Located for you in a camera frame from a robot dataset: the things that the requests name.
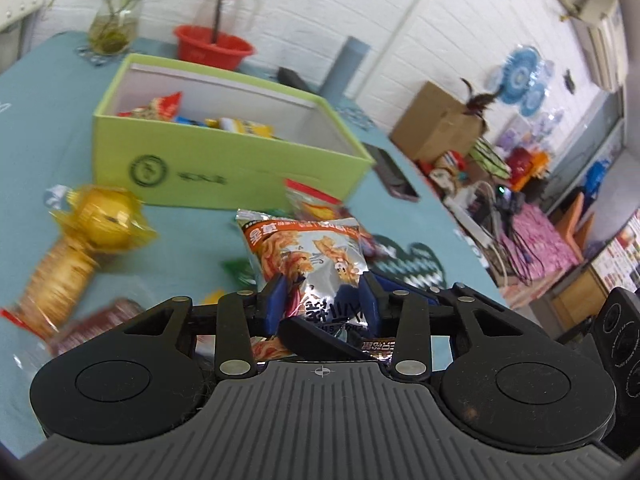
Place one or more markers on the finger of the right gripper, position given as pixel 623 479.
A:
pixel 320 340

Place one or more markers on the grey cylinder bottle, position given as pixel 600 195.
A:
pixel 344 68

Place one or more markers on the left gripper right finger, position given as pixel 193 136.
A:
pixel 495 374

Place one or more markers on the yellow chips bag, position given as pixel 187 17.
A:
pixel 231 125

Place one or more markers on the glass pitcher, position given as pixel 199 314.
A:
pixel 237 17

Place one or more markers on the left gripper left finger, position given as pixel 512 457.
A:
pixel 149 375

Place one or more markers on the yellow biscuit roll packet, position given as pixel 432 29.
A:
pixel 54 289

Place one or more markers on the green peas snack packet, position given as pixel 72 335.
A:
pixel 241 271

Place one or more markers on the silver orange snack bag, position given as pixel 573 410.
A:
pixel 322 263

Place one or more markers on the black stirring stick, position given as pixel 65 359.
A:
pixel 216 21

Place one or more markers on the black rectangular case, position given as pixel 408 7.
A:
pixel 291 78

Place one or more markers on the dark red snack bag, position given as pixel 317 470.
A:
pixel 310 204

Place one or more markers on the blue wall decoration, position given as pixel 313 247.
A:
pixel 522 80

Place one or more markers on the brown cardboard box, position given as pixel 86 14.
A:
pixel 433 124

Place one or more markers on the red plastic basket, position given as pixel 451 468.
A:
pixel 195 45

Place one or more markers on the green cardboard box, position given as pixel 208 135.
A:
pixel 169 164

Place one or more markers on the red snack packet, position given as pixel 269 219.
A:
pixel 160 109

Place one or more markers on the gold snack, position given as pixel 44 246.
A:
pixel 103 220

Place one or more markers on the smartphone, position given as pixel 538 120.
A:
pixel 393 179

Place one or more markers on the brown label clear snack pack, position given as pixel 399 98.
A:
pixel 77 332

